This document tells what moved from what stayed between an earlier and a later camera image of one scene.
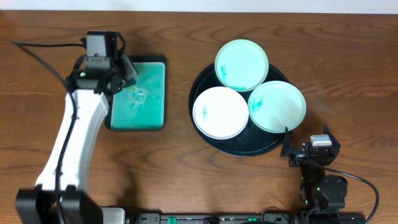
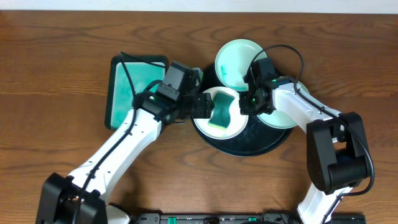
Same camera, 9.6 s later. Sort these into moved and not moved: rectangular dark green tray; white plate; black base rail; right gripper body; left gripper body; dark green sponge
Moved: right gripper body; left gripper body; dark green sponge
Not moved: black base rail; white plate; rectangular dark green tray
